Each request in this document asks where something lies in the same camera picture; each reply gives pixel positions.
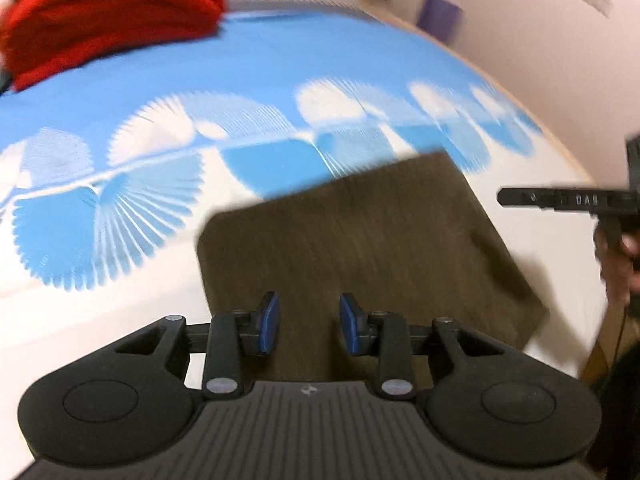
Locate brown corduroy pants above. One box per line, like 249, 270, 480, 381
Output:
196, 152, 548, 382

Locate person's right hand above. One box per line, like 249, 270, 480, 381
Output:
593, 226, 639, 308

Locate blue white patterned bedsheet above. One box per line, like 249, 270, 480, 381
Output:
1, 11, 605, 479

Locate purple box on floor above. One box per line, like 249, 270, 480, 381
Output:
416, 0, 463, 44

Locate red folded knit garment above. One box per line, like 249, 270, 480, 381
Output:
1, 0, 227, 91

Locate wooden bed frame edge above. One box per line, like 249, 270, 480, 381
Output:
359, 1, 591, 181

